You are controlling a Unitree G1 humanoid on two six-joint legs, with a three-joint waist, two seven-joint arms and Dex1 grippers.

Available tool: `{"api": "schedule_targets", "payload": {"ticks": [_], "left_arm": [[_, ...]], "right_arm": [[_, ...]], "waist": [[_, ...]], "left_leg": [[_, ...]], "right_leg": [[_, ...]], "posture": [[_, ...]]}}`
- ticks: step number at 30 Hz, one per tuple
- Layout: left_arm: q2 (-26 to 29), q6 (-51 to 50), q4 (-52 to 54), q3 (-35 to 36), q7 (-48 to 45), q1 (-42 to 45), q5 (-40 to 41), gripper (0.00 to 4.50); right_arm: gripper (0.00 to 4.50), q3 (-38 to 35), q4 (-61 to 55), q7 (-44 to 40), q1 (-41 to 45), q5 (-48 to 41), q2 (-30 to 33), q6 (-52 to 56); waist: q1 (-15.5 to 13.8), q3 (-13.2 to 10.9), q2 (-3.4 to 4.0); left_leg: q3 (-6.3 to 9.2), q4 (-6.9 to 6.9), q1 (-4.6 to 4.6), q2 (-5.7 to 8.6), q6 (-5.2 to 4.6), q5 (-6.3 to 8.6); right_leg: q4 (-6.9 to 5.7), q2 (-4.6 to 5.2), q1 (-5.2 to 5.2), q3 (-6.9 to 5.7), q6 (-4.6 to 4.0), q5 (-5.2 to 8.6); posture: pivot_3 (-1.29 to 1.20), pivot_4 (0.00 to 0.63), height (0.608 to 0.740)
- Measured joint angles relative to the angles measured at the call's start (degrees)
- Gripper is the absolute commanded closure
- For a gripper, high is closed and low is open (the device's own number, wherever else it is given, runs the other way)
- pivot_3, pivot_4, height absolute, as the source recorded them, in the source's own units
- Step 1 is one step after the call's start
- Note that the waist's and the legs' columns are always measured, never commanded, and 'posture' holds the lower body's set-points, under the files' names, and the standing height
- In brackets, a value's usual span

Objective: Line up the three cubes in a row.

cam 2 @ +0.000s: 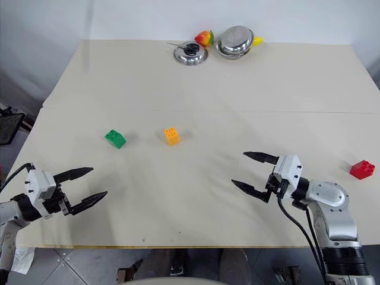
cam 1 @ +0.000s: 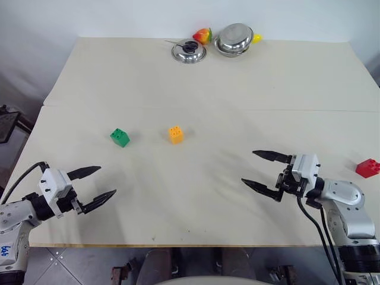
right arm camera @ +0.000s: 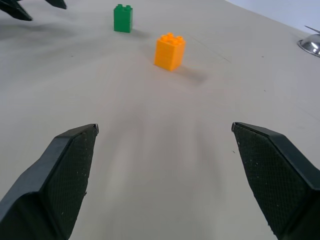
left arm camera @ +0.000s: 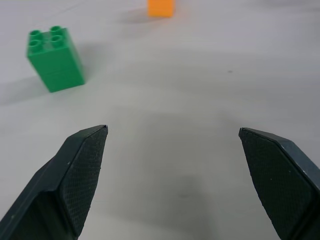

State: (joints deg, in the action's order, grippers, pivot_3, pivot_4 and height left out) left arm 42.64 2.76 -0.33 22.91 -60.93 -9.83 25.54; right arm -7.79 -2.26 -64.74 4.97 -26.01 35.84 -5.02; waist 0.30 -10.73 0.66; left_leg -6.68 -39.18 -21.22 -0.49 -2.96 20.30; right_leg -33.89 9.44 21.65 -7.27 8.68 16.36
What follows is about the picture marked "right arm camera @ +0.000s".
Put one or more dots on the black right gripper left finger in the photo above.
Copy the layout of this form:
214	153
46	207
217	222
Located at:
52	180

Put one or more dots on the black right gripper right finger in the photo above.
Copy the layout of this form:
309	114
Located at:
275	180

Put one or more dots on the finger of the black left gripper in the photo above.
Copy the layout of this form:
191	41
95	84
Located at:
15	10
58	3

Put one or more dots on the green toy brick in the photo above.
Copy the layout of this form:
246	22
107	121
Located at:
122	19

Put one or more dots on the orange toy brick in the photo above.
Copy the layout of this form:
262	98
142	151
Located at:
169	52

